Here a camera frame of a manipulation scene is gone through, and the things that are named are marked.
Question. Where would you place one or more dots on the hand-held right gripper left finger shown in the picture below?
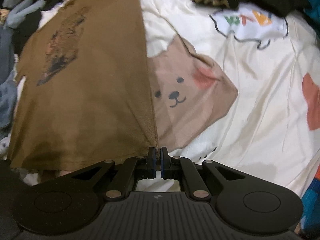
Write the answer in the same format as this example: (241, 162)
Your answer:
(151, 163)

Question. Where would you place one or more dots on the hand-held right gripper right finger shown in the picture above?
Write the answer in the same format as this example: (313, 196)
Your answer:
(163, 163)

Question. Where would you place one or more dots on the blue denim jeans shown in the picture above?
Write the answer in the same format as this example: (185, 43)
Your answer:
(6, 55)

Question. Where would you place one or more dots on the cream bear printed blanket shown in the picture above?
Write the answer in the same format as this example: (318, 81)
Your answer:
(262, 92)

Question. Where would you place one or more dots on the brown printed t-shirt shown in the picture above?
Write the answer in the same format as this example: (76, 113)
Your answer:
(87, 80)

